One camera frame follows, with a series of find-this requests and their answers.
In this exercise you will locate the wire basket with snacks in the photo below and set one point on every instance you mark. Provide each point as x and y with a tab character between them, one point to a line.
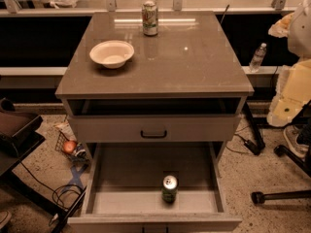
74	151

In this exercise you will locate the white green tall can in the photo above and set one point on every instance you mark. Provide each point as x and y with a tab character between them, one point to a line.
150	18

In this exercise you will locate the black power adapter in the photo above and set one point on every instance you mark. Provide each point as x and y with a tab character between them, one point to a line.
252	147

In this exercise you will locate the dark side table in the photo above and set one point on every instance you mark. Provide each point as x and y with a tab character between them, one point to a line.
18	136

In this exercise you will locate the clear water bottle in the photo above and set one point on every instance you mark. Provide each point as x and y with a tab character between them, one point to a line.
257	58

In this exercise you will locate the open middle drawer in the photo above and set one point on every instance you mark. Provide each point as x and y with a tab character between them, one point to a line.
123	193

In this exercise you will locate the green soda can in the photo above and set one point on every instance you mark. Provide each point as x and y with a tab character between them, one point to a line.
169	189

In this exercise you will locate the white paper bowl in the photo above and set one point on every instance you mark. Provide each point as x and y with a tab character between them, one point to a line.
111	54

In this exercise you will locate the black drawer handle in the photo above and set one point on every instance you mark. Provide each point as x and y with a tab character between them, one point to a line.
153	135

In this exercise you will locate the grey sneaker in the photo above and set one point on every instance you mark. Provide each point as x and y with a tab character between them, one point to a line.
291	134

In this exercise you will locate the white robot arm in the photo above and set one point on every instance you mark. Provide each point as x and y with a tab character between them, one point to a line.
293	88

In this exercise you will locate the orange apple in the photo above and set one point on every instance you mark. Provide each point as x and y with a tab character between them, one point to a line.
69	146

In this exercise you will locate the grey drawer cabinet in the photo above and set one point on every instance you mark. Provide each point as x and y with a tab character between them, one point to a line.
188	69

